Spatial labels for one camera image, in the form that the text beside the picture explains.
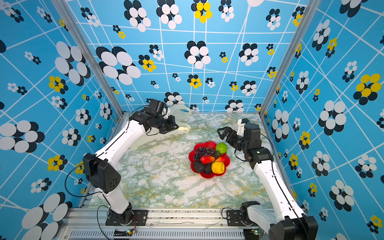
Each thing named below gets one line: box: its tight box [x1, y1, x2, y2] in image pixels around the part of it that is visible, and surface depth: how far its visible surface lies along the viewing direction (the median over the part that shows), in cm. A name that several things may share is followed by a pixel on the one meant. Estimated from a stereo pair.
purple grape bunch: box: [193, 146, 218, 162], surface depth 92 cm
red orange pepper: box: [200, 155, 216, 165], surface depth 90 cm
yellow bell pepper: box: [211, 161, 225, 174], surface depth 85 cm
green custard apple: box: [216, 142, 228, 154], surface depth 91 cm
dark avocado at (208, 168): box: [204, 162, 212, 175], surface depth 86 cm
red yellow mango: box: [215, 156, 228, 164], surface depth 92 cm
